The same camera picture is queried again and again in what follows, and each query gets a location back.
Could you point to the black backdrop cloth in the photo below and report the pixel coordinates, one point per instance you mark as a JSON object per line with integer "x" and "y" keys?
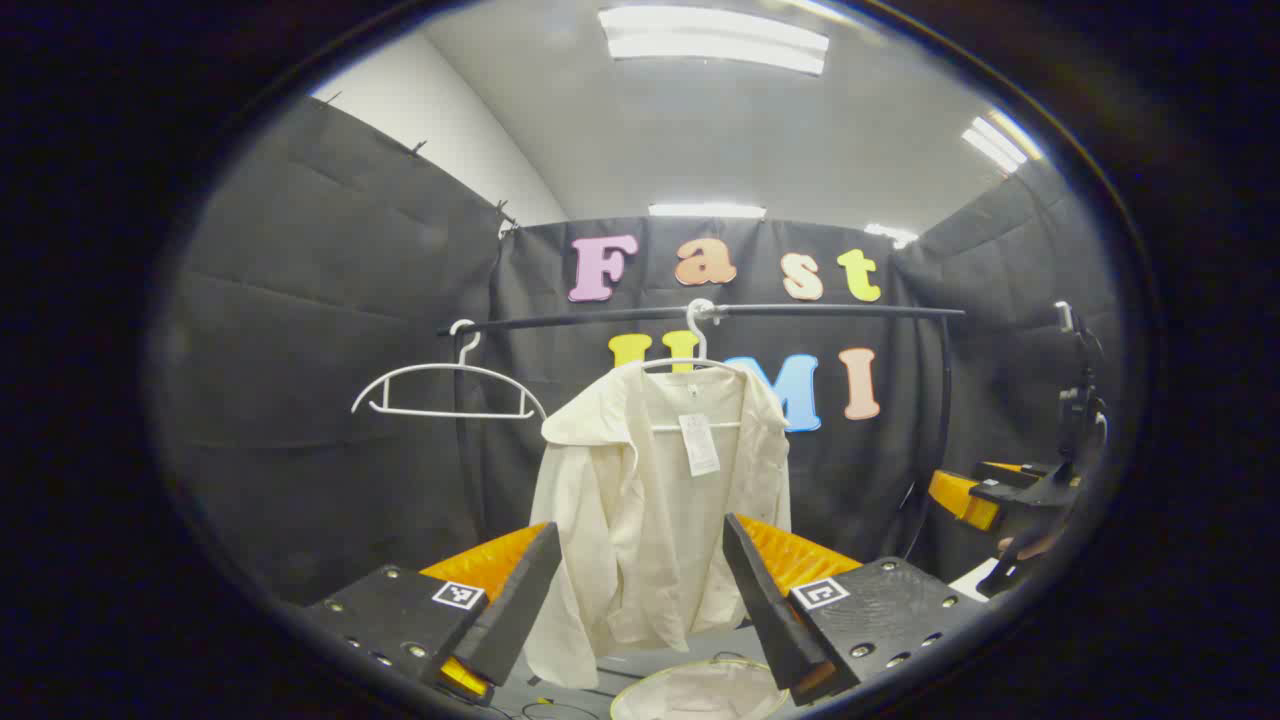
{"x": 330, "y": 350}

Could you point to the white empty hanger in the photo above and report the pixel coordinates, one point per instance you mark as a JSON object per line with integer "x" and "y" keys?
{"x": 440, "y": 369}

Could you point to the black clothes rack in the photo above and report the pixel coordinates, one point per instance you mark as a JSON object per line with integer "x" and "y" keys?
{"x": 820, "y": 310}

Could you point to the cream shirt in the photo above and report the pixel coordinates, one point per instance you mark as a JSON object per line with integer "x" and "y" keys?
{"x": 620, "y": 520}

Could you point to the white mesh laundry hamper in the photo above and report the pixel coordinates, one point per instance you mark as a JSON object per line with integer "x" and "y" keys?
{"x": 700, "y": 692}

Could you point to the large ceiling light panel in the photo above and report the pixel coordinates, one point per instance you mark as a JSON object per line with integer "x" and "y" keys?
{"x": 715, "y": 40}

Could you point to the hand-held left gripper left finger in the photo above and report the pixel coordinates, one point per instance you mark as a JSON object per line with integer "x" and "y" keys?
{"x": 520, "y": 600}

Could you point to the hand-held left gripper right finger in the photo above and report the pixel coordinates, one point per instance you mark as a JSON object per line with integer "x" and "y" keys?
{"x": 765, "y": 600}

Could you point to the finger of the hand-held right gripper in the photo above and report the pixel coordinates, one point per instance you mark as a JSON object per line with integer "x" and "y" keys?
{"x": 960, "y": 497}
{"x": 1015, "y": 468}

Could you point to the white hanger with clip bar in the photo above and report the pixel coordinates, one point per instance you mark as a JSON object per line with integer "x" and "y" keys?
{"x": 697, "y": 340}

